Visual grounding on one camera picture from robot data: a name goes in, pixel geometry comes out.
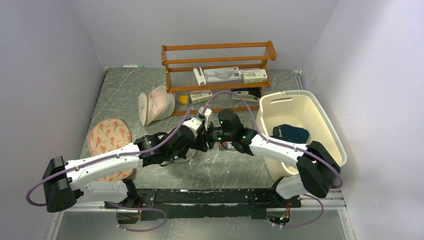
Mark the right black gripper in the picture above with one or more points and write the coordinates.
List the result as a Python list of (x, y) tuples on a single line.
[(211, 144)]

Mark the round white mesh laundry bag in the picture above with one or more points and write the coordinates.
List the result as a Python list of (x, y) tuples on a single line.
[(188, 156)]

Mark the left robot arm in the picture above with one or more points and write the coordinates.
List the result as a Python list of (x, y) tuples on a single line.
[(66, 183)]

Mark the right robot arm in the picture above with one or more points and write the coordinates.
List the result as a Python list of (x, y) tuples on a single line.
[(317, 170)]

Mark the pink mesh laundry bag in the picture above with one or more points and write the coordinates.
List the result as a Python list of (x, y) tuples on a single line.
[(155, 106)]

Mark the cream plastic laundry basket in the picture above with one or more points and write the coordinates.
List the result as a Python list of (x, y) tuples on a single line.
[(300, 108)]

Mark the coloured marker pack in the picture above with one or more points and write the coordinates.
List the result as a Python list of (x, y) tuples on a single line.
[(226, 146)]

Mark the small white box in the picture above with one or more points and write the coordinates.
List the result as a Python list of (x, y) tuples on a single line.
[(200, 96)]

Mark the yellow small block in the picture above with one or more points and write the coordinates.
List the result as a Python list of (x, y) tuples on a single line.
[(184, 99)]

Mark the blue white stapler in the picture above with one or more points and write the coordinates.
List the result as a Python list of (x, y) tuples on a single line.
[(248, 94)]

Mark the orange wooden shelf rack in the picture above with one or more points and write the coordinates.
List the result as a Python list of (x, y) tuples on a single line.
[(218, 66)]

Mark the flat white patterned box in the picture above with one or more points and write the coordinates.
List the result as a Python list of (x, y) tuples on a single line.
[(225, 74)]

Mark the green white box on shelf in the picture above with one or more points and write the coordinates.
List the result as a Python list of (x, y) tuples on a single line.
[(254, 76)]

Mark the dark blue garment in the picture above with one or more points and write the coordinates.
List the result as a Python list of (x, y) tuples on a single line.
[(292, 134)]

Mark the floral pink oval pad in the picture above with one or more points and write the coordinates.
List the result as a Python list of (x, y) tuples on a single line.
[(108, 135)]

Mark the green white marker pen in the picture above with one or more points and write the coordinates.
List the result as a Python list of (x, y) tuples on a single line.
[(133, 66)]

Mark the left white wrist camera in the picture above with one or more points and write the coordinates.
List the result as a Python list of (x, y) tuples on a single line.
[(194, 124)]

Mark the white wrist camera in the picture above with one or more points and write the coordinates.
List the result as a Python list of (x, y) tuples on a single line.
[(194, 124), (204, 114)]

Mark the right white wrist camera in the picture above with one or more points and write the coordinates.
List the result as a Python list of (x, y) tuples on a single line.
[(204, 114)]

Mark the black base frame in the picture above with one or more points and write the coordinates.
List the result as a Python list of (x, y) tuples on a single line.
[(210, 203)]

